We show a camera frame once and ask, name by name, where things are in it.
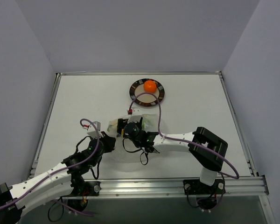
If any aluminium front rail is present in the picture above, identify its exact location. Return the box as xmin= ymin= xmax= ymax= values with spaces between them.
xmin=64 ymin=176 xmax=269 ymax=200

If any green fake fruit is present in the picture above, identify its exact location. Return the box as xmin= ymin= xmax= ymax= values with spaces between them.
xmin=141 ymin=114 xmax=158 ymax=132

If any orange fake persimmon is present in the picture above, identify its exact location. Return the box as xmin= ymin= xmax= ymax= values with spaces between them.
xmin=143 ymin=80 xmax=157 ymax=93

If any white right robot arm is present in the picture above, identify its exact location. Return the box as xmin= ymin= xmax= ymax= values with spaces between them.
xmin=117 ymin=119 xmax=228 ymax=186

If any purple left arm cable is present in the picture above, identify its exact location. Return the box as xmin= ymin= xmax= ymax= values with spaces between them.
xmin=0 ymin=118 xmax=102 ymax=215

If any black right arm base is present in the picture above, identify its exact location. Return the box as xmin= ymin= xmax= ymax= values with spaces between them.
xmin=182 ymin=174 xmax=226 ymax=214

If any brown rimmed ceramic plate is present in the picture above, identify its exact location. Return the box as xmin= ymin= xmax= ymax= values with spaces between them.
xmin=129 ymin=78 xmax=165 ymax=107

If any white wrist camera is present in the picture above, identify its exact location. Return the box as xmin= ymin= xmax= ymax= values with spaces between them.
xmin=81 ymin=119 xmax=103 ymax=139
xmin=127 ymin=107 xmax=143 ymax=123

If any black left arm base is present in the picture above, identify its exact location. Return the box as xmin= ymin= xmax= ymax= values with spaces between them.
xmin=48 ymin=174 xmax=101 ymax=221

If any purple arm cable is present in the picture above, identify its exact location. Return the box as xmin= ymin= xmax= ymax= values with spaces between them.
xmin=128 ymin=92 xmax=240 ymax=180
xmin=0 ymin=118 xmax=102 ymax=215

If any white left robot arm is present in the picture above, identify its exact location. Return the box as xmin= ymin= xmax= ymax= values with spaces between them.
xmin=0 ymin=133 xmax=116 ymax=224

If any clear printed plastic bag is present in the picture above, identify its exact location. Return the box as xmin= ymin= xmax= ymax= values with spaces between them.
xmin=107 ymin=114 xmax=163 ymax=166

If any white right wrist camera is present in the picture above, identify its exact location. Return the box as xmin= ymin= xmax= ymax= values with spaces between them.
xmin=127 ymin=107 xmax=143 ymax=123

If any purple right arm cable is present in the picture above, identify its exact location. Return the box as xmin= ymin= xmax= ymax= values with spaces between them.
xmin=128 ymin=92 xmax=240 ymax=180

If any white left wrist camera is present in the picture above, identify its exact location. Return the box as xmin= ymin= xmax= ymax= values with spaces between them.
xmin=81 ymin=119 xmax=103 ymax=139

